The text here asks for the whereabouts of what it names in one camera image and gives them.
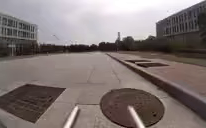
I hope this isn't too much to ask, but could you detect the row of dark trees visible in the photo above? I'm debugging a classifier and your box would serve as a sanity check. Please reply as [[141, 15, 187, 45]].
[[37, 12, 206, 54]]

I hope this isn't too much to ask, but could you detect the grey building with window rows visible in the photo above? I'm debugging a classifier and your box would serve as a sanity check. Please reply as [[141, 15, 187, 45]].
[[155, 0, 206, 44]]

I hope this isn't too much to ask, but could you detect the robot's own part right stub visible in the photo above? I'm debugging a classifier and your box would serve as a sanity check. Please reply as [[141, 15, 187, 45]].
[[126, 105, 146, 128]]

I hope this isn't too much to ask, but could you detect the rectangular dark ground cover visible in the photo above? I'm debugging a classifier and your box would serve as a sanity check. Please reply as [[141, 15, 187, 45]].
[[124, 59, 152, 64], [135, 61, 170, 69]]

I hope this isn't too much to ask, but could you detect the robot's own part stub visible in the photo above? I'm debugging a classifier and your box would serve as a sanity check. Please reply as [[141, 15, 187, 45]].
[[62, 105, 80, 128], [126, 105, 146, 128]]

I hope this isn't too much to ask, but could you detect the reddish paved sidewalk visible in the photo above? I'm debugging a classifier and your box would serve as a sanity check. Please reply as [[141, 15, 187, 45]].
[[109, 51, 206, 101]]

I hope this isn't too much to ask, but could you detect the round metal manhole cover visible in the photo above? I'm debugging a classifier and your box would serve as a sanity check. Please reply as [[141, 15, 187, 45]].
[[99, 87, 166, 128]]

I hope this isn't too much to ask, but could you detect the robot's own part left stub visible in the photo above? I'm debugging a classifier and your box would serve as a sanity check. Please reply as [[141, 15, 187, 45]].
[[62, 105, 80, 128]]

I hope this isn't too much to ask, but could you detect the dry grass strip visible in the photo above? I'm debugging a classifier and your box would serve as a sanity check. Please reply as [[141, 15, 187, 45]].
[[124, 50, 206, 69]]

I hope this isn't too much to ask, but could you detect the white building with window rows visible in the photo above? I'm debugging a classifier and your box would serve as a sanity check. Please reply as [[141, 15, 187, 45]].
[[0, 8, 39, 57]]

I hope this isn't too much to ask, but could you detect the grey stone kerb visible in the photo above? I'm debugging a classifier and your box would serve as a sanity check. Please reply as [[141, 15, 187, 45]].
[[105, 52, 206, 126]]

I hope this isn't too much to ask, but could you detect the grey concrete slab road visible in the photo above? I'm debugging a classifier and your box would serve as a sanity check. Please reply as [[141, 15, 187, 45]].
[[0, 51, 206, 128]]

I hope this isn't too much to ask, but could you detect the slim tower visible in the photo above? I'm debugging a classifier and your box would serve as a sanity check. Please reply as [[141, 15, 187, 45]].
[[116, 31, 122, 43]]

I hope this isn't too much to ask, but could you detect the square metal manhole cover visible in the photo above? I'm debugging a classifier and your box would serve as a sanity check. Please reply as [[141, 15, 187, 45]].
[[0, 83, 67, 124]]

